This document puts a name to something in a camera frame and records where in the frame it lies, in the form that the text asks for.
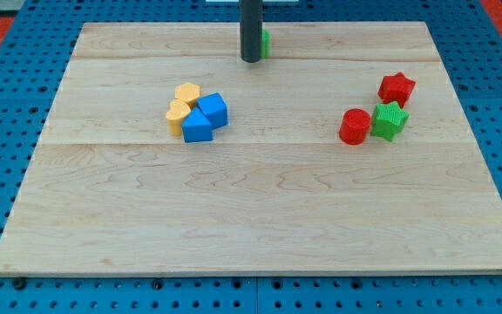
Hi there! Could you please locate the red star block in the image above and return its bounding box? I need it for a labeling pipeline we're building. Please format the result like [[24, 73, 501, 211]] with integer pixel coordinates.
[[377, 72, 417, 108]]

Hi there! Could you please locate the light wooden board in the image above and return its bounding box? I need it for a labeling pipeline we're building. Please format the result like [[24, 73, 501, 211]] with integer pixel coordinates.
[[0, 22, 502, 277]]

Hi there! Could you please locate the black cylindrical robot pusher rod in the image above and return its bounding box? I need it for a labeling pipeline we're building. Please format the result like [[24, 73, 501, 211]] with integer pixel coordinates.
[[239, 0, 262, 63]]

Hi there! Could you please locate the blue triangle block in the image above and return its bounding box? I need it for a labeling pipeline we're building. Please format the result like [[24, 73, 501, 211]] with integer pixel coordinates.
[[182, 108, 213, 142]]

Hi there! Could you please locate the green circle block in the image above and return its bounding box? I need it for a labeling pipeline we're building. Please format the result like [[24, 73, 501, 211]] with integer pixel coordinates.
[[261, 29, 270, 59]]

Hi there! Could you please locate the red cylinder block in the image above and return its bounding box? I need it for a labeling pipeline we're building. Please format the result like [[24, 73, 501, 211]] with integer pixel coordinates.
[[338, 108, 371, 145]]

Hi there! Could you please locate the green star block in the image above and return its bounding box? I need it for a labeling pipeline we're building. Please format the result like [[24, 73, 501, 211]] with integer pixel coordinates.
[[370, 101, 410, 142]]

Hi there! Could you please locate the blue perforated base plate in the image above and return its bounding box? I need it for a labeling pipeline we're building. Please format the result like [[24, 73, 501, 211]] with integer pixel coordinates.
[[0, 0, 502, 313]]

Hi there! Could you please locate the blue cube block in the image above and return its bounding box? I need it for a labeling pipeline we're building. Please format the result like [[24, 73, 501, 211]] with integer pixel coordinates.
[[197, 92, 228, 129]]

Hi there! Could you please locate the yellow heart block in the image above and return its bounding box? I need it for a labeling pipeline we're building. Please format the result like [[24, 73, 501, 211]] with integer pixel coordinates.
[[165, 99, 192, 136]]

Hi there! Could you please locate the yellow hexagon block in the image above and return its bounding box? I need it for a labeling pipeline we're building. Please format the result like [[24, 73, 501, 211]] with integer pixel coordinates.
[[174, 82, 201, 108]]

